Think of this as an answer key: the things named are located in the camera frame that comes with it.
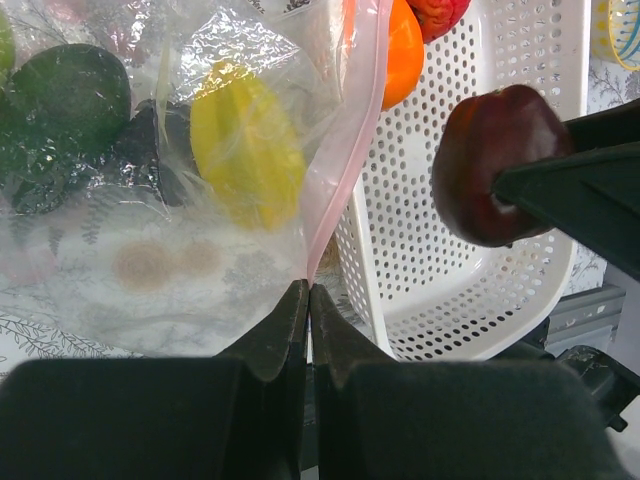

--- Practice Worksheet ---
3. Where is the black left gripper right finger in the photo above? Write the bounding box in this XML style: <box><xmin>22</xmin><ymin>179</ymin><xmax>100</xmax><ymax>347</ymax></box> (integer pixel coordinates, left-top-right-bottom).
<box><xmin>310</xmin><ymin>285</ymin><xmax>627</xmax><ymax>479</ymax></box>

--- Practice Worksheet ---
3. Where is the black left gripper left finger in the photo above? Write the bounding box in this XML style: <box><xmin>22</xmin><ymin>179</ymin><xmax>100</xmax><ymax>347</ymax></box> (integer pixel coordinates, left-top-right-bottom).
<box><xmin>1</xmin><ymin>280</ymin><xmax>309</xmax><ymax>479</ymax></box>

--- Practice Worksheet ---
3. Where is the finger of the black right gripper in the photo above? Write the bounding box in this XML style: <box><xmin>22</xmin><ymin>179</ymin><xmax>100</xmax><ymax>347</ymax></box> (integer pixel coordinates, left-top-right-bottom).
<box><xmin>564</xmin><ymin>99</ymin><xmax>640</xmax><ymax>152</ymax></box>
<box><xmin>492</xmin><ymin>142</ymin><xmax>639</xmax><ymax>279</ymax></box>

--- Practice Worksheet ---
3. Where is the dark red apple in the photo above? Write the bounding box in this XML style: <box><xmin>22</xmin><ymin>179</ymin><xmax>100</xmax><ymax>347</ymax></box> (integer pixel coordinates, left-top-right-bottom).
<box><xmin>431</xmin><ymin>85</ymin><xmax>575</xmax><ymax>248</ymax></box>

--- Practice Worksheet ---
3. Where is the red strawberry fruit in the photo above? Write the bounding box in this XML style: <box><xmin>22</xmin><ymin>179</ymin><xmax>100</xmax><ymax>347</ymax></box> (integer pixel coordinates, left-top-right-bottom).
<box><xmin>408</xmin><ymin>0</ymin><xmax>471</xmax><ymax>44</ymax></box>

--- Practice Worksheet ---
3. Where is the orange fruit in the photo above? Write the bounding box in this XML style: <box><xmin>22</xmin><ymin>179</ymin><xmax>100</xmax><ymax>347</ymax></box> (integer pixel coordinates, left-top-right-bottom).
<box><xmin>344</xmin><ymin>0</ymin><xmax>426</xmax><ymax>112</ymax></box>

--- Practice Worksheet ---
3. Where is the clear zip top bag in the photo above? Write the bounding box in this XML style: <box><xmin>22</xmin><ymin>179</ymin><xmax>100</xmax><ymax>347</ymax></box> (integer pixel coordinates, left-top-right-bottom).
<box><xmin>1</xmin><ymin>1</ymin><xmax>391</xmax><ymax>358</ymax></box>

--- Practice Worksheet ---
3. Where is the yellow star fruit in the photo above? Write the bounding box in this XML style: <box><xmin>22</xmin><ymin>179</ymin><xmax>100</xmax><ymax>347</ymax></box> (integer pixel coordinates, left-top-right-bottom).
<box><xmin>190</xmin><ymin>61</ymin><xmax>306</xmax><ymax>231</ymax></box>

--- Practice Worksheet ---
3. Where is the dark purple fruit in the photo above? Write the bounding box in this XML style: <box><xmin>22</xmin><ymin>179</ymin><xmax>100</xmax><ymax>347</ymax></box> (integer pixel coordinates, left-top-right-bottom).
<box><xmin>114</xmin><ymin>99</ymin><xmax>197</xmax><ymax>207</ymax></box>

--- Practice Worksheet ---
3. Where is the dark green avocado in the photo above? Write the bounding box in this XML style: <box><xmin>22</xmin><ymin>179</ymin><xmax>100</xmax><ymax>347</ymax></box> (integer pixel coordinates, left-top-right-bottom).
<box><xmin>1</xmin><ymin>44</ymin><xmax>131</xmax><ymax>215</ymax></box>

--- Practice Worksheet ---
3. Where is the green pear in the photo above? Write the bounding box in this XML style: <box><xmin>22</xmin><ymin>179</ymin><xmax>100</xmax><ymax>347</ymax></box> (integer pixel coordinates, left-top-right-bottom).
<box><xmin>0</xmin><ymin>11</ymin><xmax>16</xmax><ymax>78</ymax></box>

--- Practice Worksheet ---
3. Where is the small patterned bowl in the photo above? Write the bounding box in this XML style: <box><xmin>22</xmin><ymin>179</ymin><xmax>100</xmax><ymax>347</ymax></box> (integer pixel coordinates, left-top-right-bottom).
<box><xmin>591</xmin><ymin>0</ymin><xmax>639</xmax><ymax>71</ymax></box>

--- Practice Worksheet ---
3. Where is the white perforated plastic basket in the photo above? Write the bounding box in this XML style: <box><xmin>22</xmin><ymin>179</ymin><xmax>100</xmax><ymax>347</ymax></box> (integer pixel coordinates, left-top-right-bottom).
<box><xmin>336</xmin><ymin>1</ymin><xmax>605</xmax><ymax>361</ymax></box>

